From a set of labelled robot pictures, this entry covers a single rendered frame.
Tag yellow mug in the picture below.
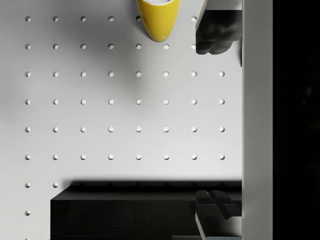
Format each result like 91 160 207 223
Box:
135 0 183 43

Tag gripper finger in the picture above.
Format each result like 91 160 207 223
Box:
194 189 243 240
194 9 243 56

